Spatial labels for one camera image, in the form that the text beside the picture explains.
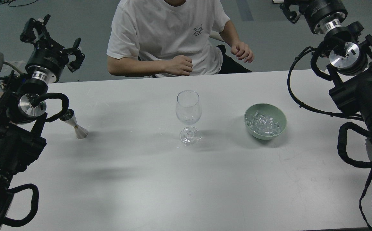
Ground person's left hand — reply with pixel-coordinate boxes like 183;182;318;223
231;41;254;63

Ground person's right hand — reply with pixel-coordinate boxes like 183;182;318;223
164;55;193;76

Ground black floor cables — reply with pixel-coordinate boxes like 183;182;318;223
0;0;39;13

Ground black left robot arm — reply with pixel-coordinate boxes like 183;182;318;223
0;15;89;228

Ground steel cocktail jigger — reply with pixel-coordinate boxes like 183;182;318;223
59;108;89;139

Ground clear wine glass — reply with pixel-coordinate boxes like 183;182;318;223
175;90;202;145

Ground pile of ice cubes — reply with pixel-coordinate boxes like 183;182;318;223
245;111;283;137

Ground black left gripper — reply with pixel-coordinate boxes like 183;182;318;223
20;14;85;81

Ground green bowl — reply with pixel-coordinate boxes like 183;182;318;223
244;103;287;140

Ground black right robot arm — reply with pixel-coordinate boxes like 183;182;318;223
280;0;372;231

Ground person in white t-shirt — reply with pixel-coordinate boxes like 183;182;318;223
106;0;249;77

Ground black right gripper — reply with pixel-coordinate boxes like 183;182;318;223
280;0;348;34

